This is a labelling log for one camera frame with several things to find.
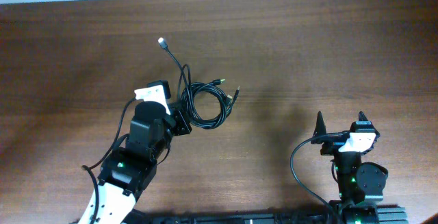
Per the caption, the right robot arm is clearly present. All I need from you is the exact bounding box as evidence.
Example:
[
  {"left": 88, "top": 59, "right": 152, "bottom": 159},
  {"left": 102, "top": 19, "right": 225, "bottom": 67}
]
[{"left": 313, "top": 112, "right": 388, "bottom": 223}]

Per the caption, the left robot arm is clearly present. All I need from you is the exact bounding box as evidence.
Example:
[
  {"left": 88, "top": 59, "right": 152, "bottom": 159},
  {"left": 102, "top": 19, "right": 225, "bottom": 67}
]
[{"left": 79, "top": 101, "right": 192, "bottom": 224}]

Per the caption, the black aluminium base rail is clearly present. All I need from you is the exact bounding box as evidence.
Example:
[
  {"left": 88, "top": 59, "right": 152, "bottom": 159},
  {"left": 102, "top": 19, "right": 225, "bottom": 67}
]
[{"left": 123, "top": 207, "right": 409, "bottom": 224}]

